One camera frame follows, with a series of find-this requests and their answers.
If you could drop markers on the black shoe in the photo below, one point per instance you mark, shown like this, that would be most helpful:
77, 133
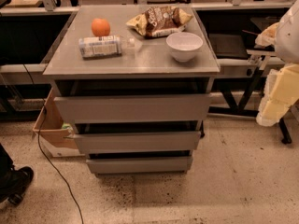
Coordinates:
14, 183

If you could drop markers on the grey top drawer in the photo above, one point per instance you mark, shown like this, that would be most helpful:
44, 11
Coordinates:
139, 108

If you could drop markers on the white bowl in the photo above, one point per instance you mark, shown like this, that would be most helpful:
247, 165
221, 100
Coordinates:
183, 46

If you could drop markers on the grey drawer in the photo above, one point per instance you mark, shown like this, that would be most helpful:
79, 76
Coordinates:
139, 108
142, 165
136, 142

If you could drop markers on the grey bottom drawer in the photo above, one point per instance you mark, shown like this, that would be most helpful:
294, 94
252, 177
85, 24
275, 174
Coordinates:
142, 165

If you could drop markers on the grey drawer cabinet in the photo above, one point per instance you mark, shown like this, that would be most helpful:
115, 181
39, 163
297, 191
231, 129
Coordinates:
147, 69

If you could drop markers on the plastic water bottle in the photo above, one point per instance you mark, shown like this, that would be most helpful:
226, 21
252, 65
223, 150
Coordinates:
104, 46

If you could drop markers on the brown yellow chip bag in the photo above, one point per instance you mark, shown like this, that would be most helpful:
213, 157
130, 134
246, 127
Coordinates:
160, 21

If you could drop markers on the black chair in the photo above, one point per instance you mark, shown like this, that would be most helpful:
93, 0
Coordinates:
239, 79

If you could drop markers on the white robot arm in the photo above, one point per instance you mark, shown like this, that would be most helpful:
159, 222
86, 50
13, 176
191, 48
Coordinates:
284, 36

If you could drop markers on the orange fruit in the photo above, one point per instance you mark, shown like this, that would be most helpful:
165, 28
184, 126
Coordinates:
100, 27

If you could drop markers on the grey middle drawer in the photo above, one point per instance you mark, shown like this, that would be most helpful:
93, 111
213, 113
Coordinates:
136, 142

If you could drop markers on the cardboard box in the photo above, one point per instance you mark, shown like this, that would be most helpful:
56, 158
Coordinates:
56, 135

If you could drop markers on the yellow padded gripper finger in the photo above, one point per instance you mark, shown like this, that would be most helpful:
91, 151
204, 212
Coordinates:
281, 91

